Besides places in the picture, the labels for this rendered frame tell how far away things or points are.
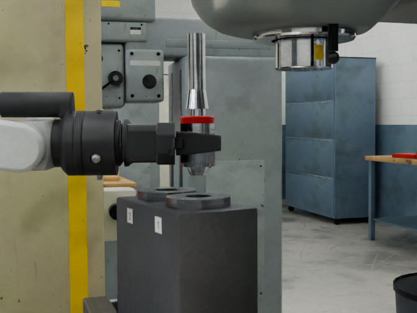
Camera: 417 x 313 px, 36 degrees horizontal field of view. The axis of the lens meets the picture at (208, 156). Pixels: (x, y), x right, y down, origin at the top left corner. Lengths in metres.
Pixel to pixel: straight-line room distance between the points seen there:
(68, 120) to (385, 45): 7.41
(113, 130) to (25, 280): 1.47
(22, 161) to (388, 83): 7.37
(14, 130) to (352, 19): 0.48
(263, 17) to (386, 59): 7.65
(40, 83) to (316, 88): 6.22
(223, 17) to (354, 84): 7.41
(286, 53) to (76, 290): 1.84
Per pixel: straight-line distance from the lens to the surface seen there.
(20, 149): 0.85
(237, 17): 0.50
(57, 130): 0.87
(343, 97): 7.82
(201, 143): 0.85
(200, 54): 0.88
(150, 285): 0.91
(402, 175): 7.81
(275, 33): 0.52
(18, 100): 0.88
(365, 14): 0.51
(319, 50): 0.53
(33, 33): 2.23
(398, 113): 7.88
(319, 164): 8.10
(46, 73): 2.22
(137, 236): 0.94
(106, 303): 1.11
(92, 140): 0.84
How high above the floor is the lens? 1.24
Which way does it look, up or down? 3 degrees down
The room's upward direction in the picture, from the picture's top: straight up
